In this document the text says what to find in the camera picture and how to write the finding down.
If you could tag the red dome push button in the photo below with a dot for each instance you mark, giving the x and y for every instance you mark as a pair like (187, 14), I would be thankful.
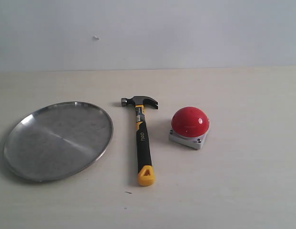
(190, 122)

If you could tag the black yellow claw hammer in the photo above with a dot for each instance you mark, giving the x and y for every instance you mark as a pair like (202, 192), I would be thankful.
(146, 176)

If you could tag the round stainless steel plate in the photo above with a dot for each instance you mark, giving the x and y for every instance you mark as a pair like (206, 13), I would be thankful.
(58, 141)

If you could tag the grey button base box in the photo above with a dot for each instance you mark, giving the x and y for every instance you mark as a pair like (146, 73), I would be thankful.
(188, 141)

